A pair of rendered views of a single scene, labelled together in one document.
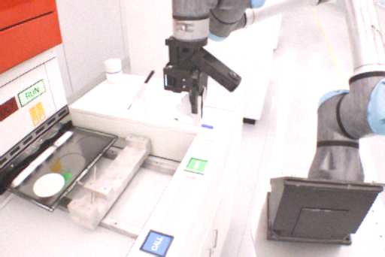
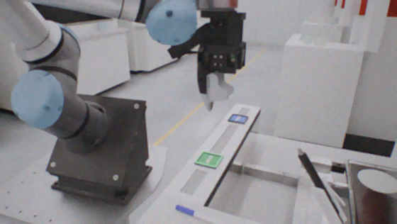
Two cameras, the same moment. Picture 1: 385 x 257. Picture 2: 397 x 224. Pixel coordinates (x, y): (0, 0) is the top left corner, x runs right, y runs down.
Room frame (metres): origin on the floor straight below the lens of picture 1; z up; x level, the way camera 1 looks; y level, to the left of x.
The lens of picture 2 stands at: (1.12, 0.02, 1.33)
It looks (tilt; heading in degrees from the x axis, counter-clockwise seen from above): 23 degrees down; 185
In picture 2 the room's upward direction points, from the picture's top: straight up
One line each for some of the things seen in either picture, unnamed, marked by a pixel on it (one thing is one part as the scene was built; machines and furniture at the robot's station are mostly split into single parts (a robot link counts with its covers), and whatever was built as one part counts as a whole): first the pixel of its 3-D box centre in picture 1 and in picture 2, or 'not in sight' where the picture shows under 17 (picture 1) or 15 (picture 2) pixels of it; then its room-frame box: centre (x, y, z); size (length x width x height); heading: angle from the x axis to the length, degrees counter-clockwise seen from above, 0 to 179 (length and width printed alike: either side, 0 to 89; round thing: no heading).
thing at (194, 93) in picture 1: (195, 95); not in sight; (0.54, 0.00, 1.19); 0.05 x 0.02 x 0.09; 161
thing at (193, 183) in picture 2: (181, 217); (224, 159); (0.45, 0.04, 0.89); 0.55 x 0.09 x 0.14; 162
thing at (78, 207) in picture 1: (83, 209); (315, 163); (0.46, 0.30, 0.89); 0.08 x 0.03 x 0.03; 72
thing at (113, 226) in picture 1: (79, 212); (330, 188); (0.49, 0.34, 0.84); 0.50 x 0.02 x 0.03; 72
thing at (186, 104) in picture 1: (187, 110); (220, 89); (0.56, 0.02, 1.14); 0.06 x 0.03 x 0.09; 71
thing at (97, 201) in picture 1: (114, 179); (311, 207); (0.61, 0.25, 0.87); 0.36 x 0.08 x 0.03; 162
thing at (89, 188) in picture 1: (98, 189); (315, 178); (0.53, 0.28, 0.89); 0.08 x 0.03 x 0.03; 72
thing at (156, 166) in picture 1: (123, 158); not in sight; (0.75, 0.26, 0.84); 0.50 x 0.02 x 0.03; 72
